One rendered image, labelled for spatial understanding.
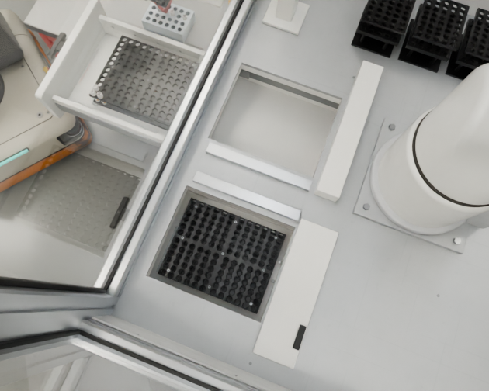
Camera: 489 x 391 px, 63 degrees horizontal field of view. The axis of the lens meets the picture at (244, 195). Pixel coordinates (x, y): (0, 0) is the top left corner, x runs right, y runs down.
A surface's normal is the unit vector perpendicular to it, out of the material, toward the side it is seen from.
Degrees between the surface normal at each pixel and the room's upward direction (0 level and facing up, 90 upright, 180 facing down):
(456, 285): 0
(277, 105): 0
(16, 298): 90
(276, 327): 0
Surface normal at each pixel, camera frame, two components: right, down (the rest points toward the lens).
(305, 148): 0.02, -0.25
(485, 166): -0.34, 0.79
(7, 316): 0.93, 0.36
